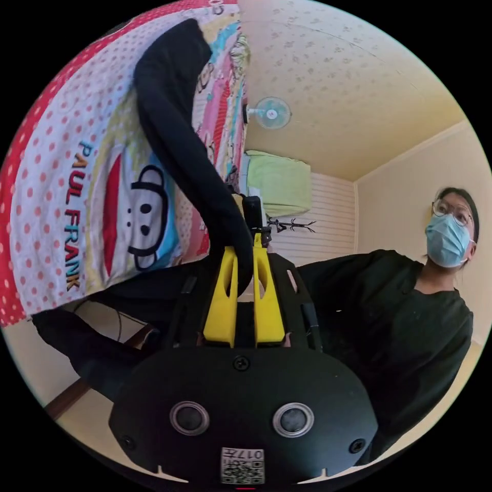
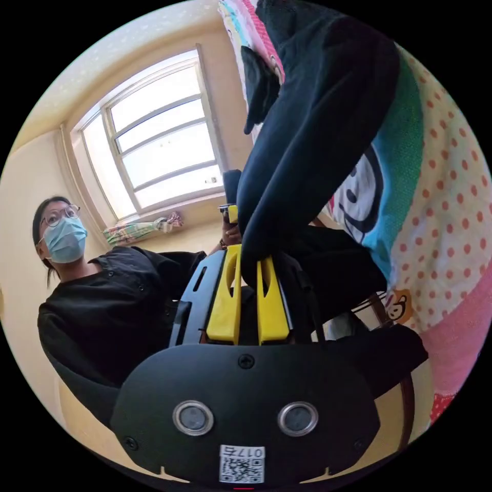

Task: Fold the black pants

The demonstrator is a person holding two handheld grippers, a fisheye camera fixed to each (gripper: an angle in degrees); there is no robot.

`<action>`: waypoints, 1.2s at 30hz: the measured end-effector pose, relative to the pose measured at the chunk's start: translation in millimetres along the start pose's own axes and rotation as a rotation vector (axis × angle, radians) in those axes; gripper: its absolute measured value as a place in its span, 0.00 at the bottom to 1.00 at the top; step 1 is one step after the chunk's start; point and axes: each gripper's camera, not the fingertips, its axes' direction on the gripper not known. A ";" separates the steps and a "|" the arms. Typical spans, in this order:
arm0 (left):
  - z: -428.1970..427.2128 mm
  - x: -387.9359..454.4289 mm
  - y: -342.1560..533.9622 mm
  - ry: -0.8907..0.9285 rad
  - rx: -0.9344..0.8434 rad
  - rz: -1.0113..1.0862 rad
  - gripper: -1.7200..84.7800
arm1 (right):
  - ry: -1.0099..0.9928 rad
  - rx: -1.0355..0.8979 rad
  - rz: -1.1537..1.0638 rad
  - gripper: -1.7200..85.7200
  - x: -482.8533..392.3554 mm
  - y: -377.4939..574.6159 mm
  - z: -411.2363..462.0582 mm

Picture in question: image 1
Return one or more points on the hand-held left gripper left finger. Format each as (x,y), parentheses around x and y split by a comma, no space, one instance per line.
(221,307)

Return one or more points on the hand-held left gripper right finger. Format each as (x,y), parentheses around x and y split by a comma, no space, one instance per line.
(268,315)

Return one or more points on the black pants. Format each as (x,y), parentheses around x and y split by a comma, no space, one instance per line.
(173,127)

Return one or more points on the green curtain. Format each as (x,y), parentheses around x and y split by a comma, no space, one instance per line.
(282,182)

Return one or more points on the person's body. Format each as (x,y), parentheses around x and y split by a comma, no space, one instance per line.
(403,326)

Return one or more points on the bed with printed sheet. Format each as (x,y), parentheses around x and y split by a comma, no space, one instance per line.
(57,184)

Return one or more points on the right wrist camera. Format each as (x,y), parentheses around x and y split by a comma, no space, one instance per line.
(254,211)

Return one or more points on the black wall coat hook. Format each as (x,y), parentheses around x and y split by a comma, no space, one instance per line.
(293,226)

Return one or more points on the wall fan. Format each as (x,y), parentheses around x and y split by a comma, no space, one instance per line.
(272,112)

